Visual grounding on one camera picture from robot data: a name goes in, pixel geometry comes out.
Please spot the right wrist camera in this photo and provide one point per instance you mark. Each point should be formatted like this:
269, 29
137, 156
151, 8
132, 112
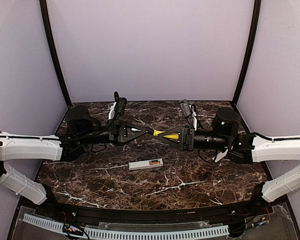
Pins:
189, 113

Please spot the black left frame post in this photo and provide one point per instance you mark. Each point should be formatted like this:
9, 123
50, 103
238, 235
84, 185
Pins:
53, 52

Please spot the white slotted cable duct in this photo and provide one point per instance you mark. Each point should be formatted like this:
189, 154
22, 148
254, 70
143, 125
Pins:
152, 233

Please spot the white battery cover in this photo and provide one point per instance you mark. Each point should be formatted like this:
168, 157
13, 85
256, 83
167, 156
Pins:
220, 156

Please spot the black frame post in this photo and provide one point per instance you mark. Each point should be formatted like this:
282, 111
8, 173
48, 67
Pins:
248, 51
53, 52

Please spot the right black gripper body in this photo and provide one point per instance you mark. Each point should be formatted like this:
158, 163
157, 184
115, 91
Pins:
189, 138

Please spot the black right frame post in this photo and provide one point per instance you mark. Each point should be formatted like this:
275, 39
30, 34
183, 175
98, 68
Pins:
248, 51

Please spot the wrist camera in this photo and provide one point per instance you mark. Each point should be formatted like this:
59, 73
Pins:
189, 113
118, 107

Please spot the white remote control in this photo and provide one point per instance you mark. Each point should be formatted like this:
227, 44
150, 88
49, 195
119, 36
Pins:
145, 164

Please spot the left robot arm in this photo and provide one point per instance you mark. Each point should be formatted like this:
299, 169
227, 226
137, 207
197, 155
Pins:
82, 131

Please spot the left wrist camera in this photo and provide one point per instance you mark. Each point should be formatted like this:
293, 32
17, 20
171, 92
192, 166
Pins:
118, 107

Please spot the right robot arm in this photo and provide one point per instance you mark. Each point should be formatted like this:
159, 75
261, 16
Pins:
241, 149

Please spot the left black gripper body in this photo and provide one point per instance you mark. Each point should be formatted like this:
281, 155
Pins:
116, 133

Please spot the black front table rail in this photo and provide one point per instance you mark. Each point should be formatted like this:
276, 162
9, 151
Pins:
229, 213

